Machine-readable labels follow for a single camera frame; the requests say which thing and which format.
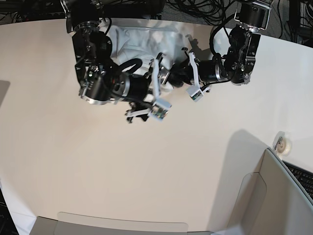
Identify black cable bundle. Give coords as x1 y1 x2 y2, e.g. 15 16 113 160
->
166 0 228 26

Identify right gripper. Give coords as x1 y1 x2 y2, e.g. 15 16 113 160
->
122 73 151 109

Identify black keyboard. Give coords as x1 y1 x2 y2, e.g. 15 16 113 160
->
284 161 313 198

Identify white printed t-shirt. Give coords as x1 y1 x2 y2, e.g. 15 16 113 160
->
108 25 188 75

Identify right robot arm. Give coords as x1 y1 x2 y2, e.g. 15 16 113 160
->
61 0 171 123

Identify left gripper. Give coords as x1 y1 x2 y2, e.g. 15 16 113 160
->
168 60 222 88

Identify clear tape roll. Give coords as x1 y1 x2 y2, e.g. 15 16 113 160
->
272 131 292 157

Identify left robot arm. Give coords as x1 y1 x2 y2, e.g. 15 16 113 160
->
168 0 272 91

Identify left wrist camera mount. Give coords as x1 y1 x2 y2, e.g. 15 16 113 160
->
183 52 211 102

